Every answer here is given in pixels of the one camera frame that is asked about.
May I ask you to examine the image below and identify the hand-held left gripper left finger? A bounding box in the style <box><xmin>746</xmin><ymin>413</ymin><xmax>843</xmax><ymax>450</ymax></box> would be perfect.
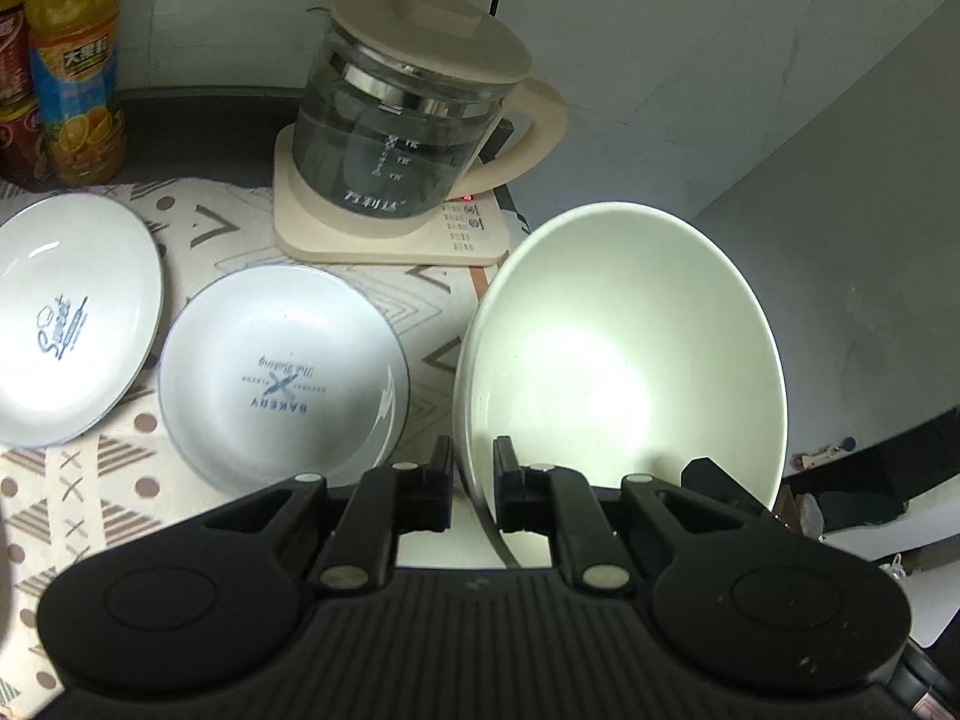
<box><xmin>199</xmin><ymin>435</ymin><xmax>456</xmax><ymax>590</ymax></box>

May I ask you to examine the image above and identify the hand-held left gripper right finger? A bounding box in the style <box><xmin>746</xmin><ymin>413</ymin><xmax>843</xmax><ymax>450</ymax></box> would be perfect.
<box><xmin>491</xmin><ymin>435</ymin><xmax>758</xmax><ymax>592</ymax></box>

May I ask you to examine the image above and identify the large plain white bowl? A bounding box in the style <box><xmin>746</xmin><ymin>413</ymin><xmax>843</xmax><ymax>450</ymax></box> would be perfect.
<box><xmin>452</xmin><ymin>200</ymin><xmax>788</xmax><ymax>568</ymax></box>

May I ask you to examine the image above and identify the white plate with crossed-tools print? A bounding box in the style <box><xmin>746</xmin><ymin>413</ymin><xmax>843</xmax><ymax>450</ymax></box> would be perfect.
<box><xmin>157</xmin><ymin>264</ymin><xmax>411</xmax><ymax>498</ymax></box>

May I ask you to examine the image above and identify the white plate with script print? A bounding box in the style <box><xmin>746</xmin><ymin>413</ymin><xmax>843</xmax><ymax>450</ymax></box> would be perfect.
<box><xmin>0</xmin><ymin>193</ymin><xmax>166</xmax><ymax>451</ymax></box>

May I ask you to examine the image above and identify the beige kettle heating base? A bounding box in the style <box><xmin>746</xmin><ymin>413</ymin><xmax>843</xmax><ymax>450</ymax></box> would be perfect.
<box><xmin>271</xmin><ymin>124</ymin><xmax>512</xmax><ymax>268</ymax></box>

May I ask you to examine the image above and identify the patterned table mat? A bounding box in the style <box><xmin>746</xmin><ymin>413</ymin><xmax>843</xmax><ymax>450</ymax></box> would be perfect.
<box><xmin>0</xmin><ymin>178</ymin><xmax>527</xmax><ymax>720</ymax></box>

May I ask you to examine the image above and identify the glass kettle with beige lid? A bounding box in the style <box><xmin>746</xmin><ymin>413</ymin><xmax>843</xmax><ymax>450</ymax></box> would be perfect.
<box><xmin>291</xmin><ymin>0</ymin><xmax>569</xmax><ymax>220</ymax></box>

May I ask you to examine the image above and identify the orange juice bottle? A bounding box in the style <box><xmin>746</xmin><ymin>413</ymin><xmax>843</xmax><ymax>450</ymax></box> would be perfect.
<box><xmin>25</xmin><ymin>0</ymin><xmax>127</xmax><ymax>186</ymax></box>

